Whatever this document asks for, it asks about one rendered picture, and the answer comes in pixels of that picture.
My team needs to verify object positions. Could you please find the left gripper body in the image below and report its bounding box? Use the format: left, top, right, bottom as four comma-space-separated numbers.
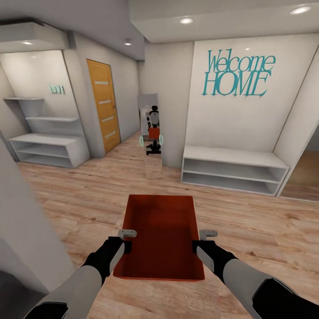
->
122, 239, 132, 254

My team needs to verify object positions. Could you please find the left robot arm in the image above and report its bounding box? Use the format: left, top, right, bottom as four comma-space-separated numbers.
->
23, 229, 137, 319

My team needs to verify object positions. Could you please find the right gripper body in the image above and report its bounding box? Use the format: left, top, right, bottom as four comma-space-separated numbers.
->
192, 240, 202, 253

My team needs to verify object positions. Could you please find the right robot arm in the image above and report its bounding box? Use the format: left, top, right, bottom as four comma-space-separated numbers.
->
192, 230, 319, 319

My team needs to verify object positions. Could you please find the storage box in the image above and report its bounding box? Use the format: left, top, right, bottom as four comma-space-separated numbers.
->
113, 194, 205, 282

